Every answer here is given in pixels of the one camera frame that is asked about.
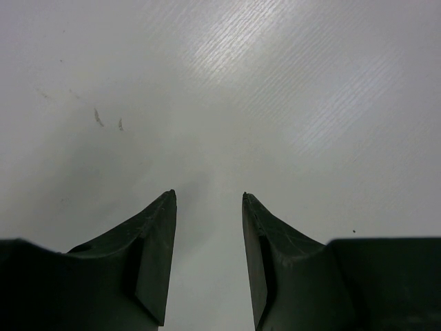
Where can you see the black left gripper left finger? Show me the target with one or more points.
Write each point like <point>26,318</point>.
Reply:
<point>116,281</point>

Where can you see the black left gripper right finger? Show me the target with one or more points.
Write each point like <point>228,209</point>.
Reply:
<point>297,283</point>

